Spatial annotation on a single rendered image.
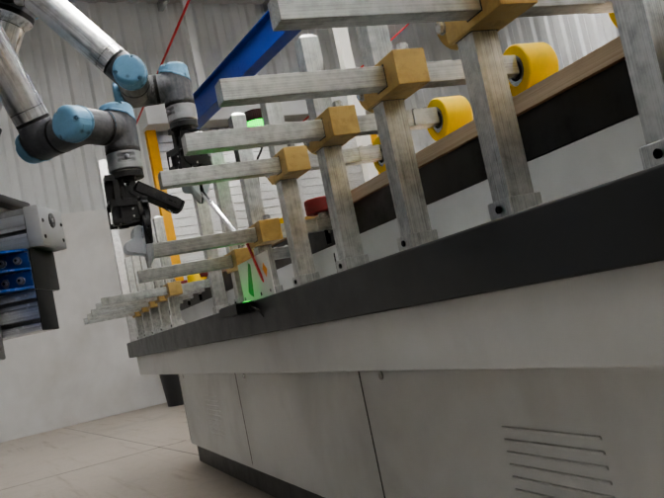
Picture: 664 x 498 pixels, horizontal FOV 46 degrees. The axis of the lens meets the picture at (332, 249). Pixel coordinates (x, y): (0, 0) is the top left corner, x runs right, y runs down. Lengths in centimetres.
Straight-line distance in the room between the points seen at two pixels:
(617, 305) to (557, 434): 51
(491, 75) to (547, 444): 65
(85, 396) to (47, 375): 48
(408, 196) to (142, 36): 958
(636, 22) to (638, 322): 28
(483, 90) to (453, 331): 35
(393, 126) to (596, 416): 52
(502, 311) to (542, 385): 34
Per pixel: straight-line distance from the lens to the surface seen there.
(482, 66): 95
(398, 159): 115
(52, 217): 188
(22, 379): 942
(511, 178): 93
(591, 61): 112
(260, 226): 177
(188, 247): 176
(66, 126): 170
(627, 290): 83
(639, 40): 76
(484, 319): 104
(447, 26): 99
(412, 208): 114
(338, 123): 133
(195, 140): 129
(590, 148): 114
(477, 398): 150
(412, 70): 112
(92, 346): 954
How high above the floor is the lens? 63
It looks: 5 degrees up
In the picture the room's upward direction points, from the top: 12 degrees counter-clockwise
